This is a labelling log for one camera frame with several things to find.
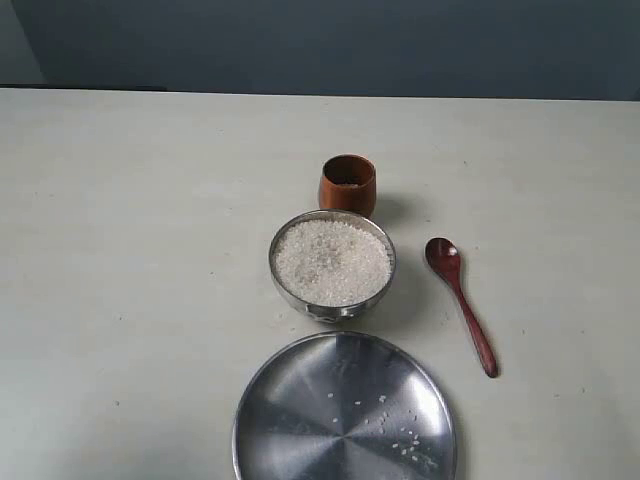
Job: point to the dark red wooden spoon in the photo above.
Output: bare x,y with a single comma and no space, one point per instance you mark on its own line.
444,259

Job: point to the steel bowl of rice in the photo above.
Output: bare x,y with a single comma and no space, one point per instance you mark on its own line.
332,265

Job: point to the brown wooden cup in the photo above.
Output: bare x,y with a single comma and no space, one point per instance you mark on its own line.
348,182

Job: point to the round steel plate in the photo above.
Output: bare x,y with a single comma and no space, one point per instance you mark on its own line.
343,405

